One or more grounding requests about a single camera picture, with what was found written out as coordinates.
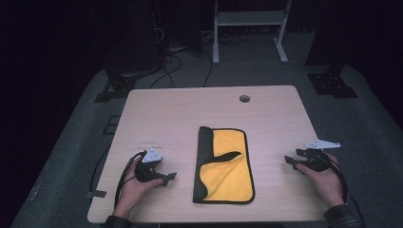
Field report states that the grey tape strip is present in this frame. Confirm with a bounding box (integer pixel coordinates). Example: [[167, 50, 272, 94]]
[[86, 189, 107, 200]]

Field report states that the person's right hand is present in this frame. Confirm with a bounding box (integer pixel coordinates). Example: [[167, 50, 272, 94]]
[[296, 151, 347, 209]]

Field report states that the black stand base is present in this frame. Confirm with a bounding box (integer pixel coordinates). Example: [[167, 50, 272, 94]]
[[93, 69, 138, 104], [307, 64, 359, 100]]

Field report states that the black floor cable loop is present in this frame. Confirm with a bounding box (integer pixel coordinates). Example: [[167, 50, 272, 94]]
[[148, 52, 183, 90]]

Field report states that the thin black floor cable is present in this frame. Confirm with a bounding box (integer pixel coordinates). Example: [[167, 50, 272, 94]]
[[201, 48, 214, 88]]

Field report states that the white metal desk frame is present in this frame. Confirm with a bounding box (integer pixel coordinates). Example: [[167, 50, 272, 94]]
[[212, 0, 294, 66]]

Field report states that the yellow cloth with black trim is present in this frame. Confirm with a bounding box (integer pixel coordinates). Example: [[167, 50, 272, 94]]
[[192, 125, 256, 205]]

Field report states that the hand-held gripper black cable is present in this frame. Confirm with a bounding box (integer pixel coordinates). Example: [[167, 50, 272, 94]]
[[113, 151, 147, 210], [317, 151, 368, 228]]

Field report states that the left hand-held gripper black cable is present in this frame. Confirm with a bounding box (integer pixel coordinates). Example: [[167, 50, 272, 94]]
[[113, 151, 147, 210]]

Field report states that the black cable beside table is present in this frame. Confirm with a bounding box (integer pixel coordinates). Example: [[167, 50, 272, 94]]
[[89, 144, 112, 194]]

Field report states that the person's left hand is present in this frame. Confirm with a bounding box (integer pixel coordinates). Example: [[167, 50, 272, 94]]
[[113, 155, 164, 220]]

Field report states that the tangle of cables under desk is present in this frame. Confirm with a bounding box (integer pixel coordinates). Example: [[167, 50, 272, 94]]
[[218, 30, 251, 46]]

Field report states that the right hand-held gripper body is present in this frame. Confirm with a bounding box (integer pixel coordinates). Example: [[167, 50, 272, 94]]
[[295, 139, 342, 173]]

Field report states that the right hand-held gripper black cable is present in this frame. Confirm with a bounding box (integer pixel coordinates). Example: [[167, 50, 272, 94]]
[[317, 151, 368, 228]]

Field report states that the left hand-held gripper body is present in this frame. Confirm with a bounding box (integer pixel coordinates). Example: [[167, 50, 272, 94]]
[[134, 147, 164, 183]]

